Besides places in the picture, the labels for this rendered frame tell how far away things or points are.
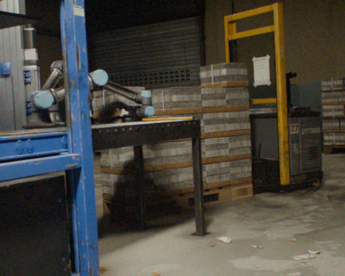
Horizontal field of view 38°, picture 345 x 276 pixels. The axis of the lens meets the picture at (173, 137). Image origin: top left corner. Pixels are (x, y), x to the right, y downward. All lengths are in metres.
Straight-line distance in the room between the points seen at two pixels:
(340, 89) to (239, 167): 4.29
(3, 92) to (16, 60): 0.25
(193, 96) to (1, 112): 1.64
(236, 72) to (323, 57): 5.93
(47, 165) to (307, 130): 3.69
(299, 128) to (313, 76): 5.48
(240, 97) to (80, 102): 2.83
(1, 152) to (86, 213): 0.45
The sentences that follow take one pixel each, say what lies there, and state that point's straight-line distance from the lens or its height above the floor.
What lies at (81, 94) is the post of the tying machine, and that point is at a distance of 2.25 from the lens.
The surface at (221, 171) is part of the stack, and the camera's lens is 4.72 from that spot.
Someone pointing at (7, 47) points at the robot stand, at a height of 1.39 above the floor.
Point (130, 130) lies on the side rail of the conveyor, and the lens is 2.83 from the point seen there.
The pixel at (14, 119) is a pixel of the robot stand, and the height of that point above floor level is 0.86.
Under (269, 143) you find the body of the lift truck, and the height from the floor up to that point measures 0.48.
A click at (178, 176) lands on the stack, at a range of 4.40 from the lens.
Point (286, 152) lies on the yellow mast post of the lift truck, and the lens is 5.06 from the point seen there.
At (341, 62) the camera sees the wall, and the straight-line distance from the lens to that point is 10.58.
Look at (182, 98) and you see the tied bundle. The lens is 4.42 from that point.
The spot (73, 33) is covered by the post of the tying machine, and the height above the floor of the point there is 1.22.
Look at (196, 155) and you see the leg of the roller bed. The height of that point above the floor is 0.55.
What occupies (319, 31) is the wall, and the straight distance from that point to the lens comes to 10.75.
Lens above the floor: 0.86
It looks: 3 degrees down
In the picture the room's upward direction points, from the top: 3 degrees counter-clockwise
